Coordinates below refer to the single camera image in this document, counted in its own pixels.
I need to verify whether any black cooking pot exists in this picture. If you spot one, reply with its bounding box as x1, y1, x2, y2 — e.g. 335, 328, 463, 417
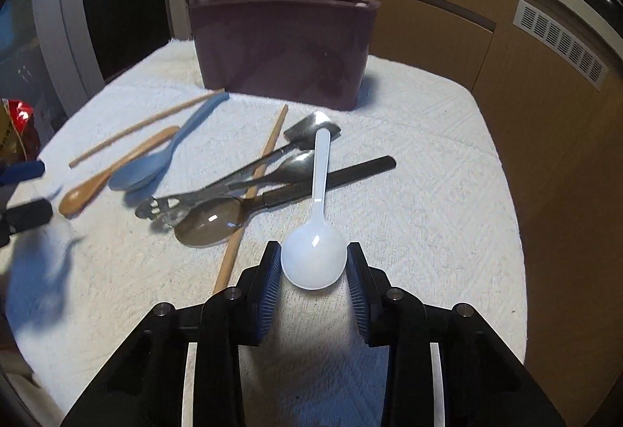
584, 0, 623, 31

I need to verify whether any wooden chopstick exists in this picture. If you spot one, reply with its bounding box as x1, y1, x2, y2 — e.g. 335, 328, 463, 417
212, 103, 290, 295
67, 87, 226, 170

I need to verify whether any large metal spoon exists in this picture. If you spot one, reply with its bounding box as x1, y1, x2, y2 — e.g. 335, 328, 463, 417
174, 195, 243, 248

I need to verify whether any white towel table cover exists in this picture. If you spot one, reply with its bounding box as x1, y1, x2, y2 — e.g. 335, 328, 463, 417
1, 41, 527, 426

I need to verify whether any purple plastic utensil bin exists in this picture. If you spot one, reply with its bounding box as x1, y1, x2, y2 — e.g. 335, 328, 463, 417
188, 0, 380, 111

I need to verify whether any white plastic spoon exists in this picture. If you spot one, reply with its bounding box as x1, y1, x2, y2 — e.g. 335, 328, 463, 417
281, 129, 347, 291

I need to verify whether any small metal spoon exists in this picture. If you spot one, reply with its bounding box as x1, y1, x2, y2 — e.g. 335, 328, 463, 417
150, 150, 315, 228

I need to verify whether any metal slotted spatula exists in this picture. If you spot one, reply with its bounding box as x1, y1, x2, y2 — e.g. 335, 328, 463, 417
134, 111, 341, 227

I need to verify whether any blue plastic spoon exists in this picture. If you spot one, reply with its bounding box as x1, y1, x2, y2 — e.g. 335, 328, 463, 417
106, 91, 231, 193

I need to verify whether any wooden spoon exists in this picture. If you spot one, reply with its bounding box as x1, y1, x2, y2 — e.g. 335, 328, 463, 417
58, 125, 181, 217

